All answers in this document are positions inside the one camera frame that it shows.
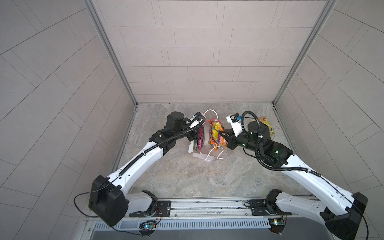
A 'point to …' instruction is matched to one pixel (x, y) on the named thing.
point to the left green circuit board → (147, 225)
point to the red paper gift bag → (207, 152)
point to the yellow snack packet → (264, 120)
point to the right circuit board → (277, 224)
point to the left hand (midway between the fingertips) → (204, 123)
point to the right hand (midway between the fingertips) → (219, 133)
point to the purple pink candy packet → (201, 135)
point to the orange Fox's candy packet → (216, 138)
